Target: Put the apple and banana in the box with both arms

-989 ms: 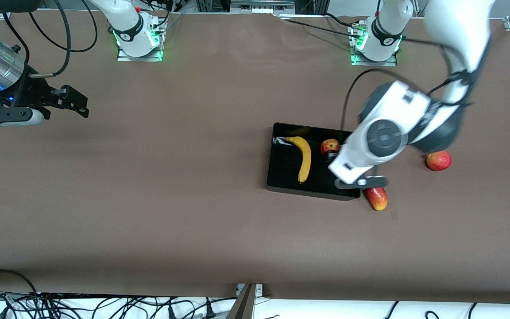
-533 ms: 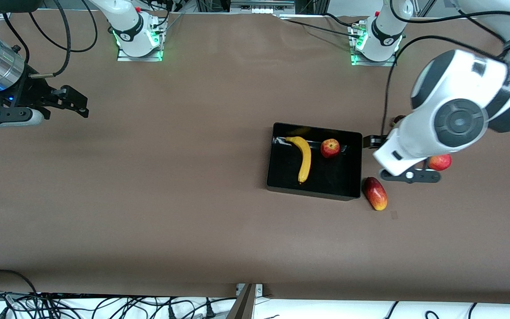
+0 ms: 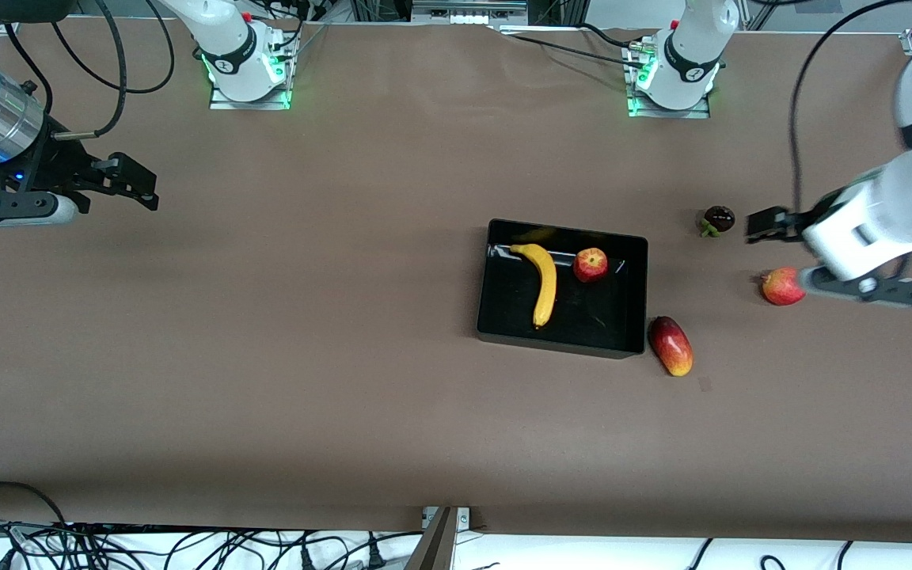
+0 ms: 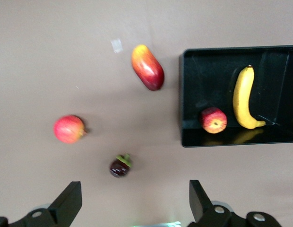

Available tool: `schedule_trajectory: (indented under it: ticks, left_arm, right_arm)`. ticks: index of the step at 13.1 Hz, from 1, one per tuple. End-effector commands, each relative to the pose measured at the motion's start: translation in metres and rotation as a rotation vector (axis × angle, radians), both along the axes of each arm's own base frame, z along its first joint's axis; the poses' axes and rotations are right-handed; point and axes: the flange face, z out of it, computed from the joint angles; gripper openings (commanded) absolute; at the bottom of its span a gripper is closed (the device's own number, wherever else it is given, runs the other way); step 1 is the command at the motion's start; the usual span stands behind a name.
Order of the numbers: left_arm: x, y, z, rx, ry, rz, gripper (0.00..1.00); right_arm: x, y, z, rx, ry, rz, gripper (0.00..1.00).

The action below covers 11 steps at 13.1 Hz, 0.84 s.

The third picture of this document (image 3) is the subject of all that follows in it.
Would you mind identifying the small red yellow apple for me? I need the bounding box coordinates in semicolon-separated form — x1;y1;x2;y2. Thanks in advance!
572;246;610;284

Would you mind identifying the black plastic box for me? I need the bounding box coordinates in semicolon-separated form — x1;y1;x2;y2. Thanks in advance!
476;218;650;361

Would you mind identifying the yellow banana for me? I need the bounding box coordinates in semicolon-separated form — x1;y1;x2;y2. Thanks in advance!
509;242;559;330

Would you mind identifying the red apple right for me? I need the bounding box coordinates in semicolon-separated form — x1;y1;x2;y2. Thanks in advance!
760;266;808;307

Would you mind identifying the dark purple mangosteen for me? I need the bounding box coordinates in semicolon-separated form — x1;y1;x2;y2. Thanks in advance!
699;204;737;239

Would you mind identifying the red yellow mango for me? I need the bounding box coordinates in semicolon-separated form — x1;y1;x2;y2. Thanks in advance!
647;315;695;378

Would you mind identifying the dark grey metal beam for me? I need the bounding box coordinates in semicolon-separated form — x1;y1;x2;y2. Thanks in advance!
401;507;458;570

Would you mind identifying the looping black right arm cable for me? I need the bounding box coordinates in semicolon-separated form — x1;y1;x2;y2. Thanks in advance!
51;0;175;95

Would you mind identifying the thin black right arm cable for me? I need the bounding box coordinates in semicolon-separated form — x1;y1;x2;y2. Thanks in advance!
3;22;54;121

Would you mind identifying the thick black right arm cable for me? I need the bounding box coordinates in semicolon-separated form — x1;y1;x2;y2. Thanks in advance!
51;0;129;143

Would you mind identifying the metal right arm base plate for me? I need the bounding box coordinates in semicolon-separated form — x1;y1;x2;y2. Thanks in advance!
208;32;294;112

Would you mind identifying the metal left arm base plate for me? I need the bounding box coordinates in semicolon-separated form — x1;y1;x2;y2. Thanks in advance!
625;36;713;120

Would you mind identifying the black cable behind table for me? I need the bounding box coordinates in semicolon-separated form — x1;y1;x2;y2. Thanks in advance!
502;33;641;67

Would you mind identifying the grey metal frame piece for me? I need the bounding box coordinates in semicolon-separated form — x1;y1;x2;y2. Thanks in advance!
410;0;530;27

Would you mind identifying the silver metal table bracket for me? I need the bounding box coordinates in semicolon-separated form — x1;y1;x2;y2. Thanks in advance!
421;506;472;530

